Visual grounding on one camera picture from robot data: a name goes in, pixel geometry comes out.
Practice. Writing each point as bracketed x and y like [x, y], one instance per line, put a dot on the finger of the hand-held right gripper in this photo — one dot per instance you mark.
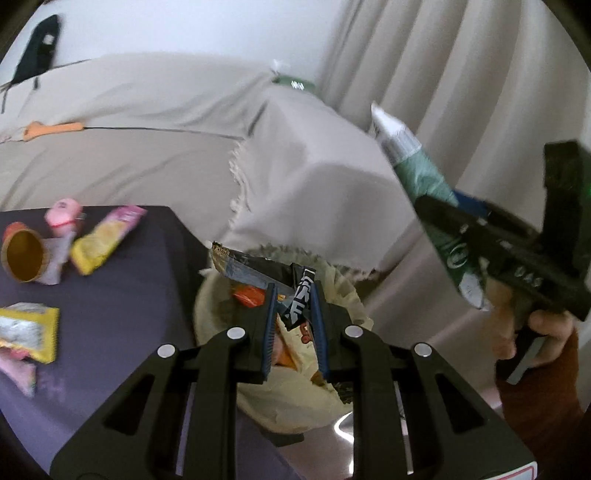
[475, 203]
[452, 230]

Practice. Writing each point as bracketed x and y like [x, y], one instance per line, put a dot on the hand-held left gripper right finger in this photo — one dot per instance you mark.
[319, 332]

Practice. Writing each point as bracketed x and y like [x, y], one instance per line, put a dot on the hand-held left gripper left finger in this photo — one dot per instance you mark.
[268, 332]

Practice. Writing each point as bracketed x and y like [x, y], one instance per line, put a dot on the green white snack packet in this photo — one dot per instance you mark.
[420, 170]

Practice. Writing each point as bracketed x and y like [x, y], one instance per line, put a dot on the black snack wrapper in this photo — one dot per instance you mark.
[251, 270]

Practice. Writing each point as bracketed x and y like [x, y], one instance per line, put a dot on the bin with yellow bag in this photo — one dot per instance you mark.
[286, 401]

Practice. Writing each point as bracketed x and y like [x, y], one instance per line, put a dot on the person's right forearm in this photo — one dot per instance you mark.
[549, 415]

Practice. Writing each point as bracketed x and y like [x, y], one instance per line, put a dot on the person's right hand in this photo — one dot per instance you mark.
[554, 332]

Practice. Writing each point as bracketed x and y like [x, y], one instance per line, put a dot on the orange red wrapper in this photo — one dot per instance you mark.
[247, 295]

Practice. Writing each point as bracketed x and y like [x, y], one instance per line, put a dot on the beige curtain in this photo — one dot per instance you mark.
[461, 69]

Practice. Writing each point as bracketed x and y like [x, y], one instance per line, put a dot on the white fringed blanket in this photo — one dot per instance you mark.
[323, 184]

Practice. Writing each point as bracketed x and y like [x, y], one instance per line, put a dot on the yellow pink snack packet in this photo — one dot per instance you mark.
[106, 235]

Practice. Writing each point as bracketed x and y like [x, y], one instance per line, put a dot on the green digital clock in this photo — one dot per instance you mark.
[293, 83]

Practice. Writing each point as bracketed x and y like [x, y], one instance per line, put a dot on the grey covered sofa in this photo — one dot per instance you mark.
[138, 157]

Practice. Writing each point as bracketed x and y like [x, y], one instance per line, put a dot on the clear plastic wrapper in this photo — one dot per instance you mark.
[57, 263]

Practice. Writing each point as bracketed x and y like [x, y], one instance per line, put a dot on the yellow silver snack packet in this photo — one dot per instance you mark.
[27, 332]

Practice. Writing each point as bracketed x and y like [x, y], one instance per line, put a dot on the pink white panda packet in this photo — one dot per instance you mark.
[18, 374]

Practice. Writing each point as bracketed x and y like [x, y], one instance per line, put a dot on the gold paper cup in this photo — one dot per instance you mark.
[23, 254]

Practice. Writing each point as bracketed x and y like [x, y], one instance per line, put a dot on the orange back scratcher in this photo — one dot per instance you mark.
[51, 128]

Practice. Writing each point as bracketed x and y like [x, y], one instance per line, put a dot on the dark backpack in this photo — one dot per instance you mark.
[39, 46]

